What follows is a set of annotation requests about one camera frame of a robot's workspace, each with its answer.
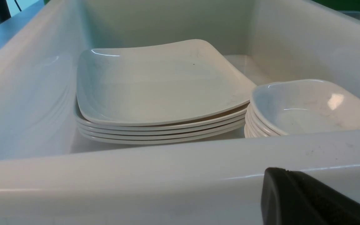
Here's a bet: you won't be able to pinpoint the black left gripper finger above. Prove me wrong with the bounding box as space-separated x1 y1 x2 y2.
260 167 360 225

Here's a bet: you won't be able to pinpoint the top stacked white square plate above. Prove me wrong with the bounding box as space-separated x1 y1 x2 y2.
76 39 256 126

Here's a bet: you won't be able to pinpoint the bottom stacked white plate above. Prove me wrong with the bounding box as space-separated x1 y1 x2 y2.
78 119 245 145

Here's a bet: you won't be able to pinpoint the lower stacked small white bowls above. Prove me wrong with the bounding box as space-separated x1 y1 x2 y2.
245 104 279 137

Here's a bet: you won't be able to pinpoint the top stacked small white bowl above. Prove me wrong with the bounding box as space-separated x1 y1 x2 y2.
250 79 360 135

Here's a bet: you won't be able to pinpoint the green cloth backdrop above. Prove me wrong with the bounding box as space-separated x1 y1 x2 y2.
314 0 360 11

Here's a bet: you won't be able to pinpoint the large white plastic bin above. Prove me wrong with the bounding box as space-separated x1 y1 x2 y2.
0 0 360 225

